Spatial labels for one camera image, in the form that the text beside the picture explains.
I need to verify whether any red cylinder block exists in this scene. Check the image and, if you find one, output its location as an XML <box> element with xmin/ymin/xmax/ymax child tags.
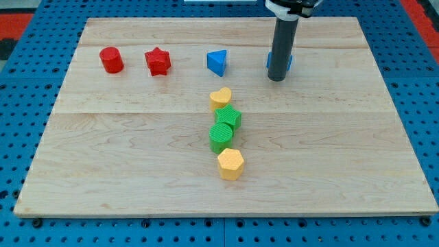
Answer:
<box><xmin>99</xmin><ymin>47</ymin><xmax>124</xmax><ymax>73</ymax></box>

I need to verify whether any blue cube block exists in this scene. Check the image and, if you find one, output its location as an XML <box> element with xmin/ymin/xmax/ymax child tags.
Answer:
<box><xmin>266</xmin><ymin>51</ymin><xmax>294</xmax><ymax>72</ymax></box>

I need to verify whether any white black robot arm flange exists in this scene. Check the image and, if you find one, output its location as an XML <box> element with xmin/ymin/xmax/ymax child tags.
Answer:
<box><xmin>265</xmin><ymin>0</ymin><xmax>324</xmax><ymax>21</ymax></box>

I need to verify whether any light wooden board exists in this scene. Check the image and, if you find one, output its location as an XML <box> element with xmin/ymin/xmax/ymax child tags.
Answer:
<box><xmin>14</xmin><ymin>17</ymin><xmax>438</xmax><ymax>218</ymax></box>

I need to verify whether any yellow heart block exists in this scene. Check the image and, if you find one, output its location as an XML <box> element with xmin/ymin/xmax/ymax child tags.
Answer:
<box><xmin>209</xmin><ymin>87</ymin><xmax>232</xmax><ymax>111</ymax></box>

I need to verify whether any green star block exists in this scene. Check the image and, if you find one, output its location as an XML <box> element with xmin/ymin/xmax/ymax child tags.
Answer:
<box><xmin>215</xmin><ymin>104</ymin><xmax>242</xmax><ymax>133</ymax></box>

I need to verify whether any yellow hexagon block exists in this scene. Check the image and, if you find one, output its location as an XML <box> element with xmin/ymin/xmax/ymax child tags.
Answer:
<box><xmin>217</xmin><ymin>148</ymin><xmax>245</xmax><ymax>180</ymax></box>

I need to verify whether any green cylinder block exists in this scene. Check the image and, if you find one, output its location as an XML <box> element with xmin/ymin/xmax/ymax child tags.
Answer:
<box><xmin>209</xmin><ymin>123</ymin><xmax>233</xmax><ymax>154</ymax></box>

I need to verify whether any red star block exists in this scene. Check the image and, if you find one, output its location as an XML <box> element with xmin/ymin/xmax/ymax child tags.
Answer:
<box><xmin>145</xmin><ymin>47</ymin><xmax>171</xmax><ymax>76</ymax></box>

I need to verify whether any blue triangle block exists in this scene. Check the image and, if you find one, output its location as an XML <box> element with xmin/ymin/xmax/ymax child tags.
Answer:
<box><xmin>206</xmin><ymin>49</ymin><xmax>227</xmax><ymax>77</ymax></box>

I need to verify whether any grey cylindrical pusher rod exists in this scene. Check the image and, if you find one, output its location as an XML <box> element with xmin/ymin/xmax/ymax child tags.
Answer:
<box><xmin>268</xmin><ymin>18</ymin><xmax>298</xmax><ymax>82</ymax></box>

